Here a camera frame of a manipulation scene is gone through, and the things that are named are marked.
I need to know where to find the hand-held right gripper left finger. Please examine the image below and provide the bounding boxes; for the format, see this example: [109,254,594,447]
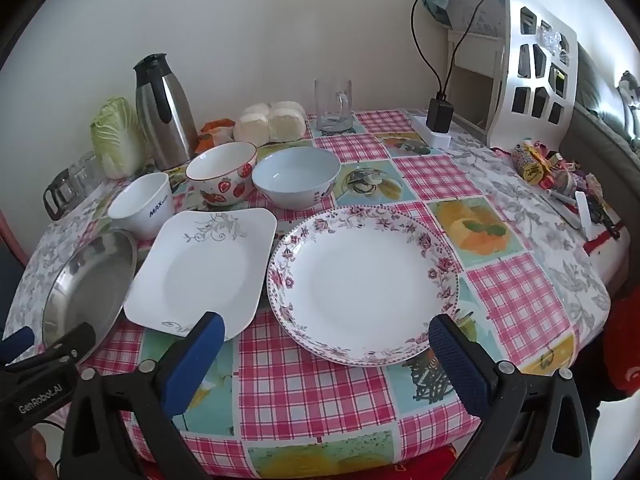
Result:
[59,311,226,480]

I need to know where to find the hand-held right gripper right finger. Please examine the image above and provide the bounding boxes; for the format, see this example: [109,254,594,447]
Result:
[428,314,593,480]

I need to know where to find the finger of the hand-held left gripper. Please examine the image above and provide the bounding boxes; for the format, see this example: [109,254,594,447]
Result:
[0,327,36,362]
[0,322,100,376]

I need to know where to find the stainless steel plate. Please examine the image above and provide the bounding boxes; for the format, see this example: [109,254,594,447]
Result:
[41,229,138,366]

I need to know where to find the square white plate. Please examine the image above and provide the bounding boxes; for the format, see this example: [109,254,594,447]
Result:
[123,210,278,343]

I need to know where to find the round floral plate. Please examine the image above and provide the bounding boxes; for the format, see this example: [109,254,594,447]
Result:
[266,206,460,367]

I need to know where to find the white cup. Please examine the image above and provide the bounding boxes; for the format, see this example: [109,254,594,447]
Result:
[107,172,173,241]

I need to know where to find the strawberry print bowl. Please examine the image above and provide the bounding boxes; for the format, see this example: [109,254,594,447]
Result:
[186,141,258,206]

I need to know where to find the light blue bowl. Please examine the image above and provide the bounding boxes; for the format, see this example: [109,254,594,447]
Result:
[251,147,342,211]

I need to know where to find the person's left hand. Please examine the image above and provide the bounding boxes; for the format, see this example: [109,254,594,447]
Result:
[31,430,58,480]

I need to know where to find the pink checked printed tablecloth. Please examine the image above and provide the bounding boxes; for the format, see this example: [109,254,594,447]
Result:
[2,107,631,480]

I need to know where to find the glass cup with black holder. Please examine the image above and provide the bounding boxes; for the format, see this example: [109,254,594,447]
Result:
[44,170,86,221]

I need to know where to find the white plastic piece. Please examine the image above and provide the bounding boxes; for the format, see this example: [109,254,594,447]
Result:
[574,191,598,238]

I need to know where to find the napa cabbage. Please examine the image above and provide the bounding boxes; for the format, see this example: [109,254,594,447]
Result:
[90,97,148,180]

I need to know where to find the orange snack packet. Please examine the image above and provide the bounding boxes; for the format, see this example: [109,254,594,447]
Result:
[196,119,237,153]

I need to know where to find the pile of colourful small wrappers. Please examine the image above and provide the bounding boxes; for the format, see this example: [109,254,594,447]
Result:
[542,145,626,241]

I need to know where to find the white power strip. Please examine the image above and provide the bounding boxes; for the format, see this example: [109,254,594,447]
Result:
[411,112,451,148]

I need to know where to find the stainless steel thermos jug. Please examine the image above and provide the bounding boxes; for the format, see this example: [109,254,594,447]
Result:
[133,53,199,171]

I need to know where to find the bag of white steamed buns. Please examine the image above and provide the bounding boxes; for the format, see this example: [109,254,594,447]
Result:
[234,101,307,145]

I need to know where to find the black charger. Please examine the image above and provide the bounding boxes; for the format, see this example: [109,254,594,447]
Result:
[426,92,455,133]

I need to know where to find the grey sofa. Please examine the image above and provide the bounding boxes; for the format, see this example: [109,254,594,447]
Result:
[555,40,640,261]

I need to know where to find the glass mug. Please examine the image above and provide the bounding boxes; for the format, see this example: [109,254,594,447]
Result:
[314,78,354,133]

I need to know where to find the white wooden shelf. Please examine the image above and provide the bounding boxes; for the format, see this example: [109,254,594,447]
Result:
[446,27,506,131]

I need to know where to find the grey plush toy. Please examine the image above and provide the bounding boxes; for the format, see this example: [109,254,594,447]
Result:
[615,70,640,141]

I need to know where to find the printed pillow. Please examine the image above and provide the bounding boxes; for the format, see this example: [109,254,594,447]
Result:
[422,0,511,41]

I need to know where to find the black cable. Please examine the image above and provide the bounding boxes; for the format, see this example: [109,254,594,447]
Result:
[411,0,493,103]

